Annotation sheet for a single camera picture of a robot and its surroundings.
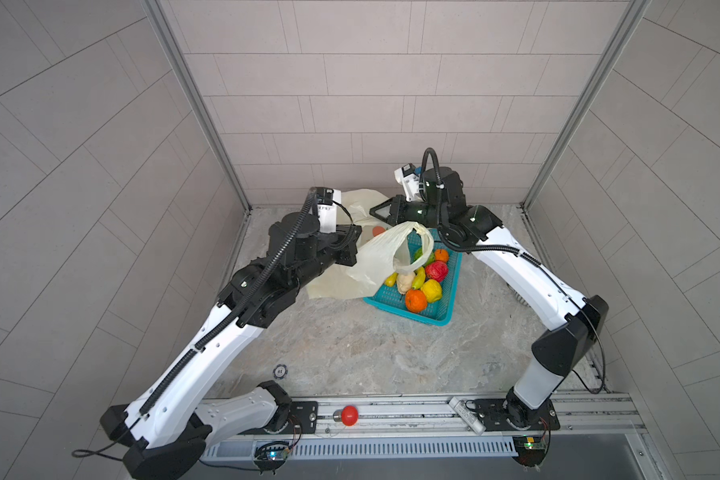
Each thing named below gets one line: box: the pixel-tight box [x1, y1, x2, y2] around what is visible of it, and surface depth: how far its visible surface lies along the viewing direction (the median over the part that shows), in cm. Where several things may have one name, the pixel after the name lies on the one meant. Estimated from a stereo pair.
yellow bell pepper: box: [421, 279, 443, 303], surface depth 90 cm
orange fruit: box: [405, 289, 427, 313], surface depth 88 cm
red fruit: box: [425, 260, 449, 283], surface depth 93 cm
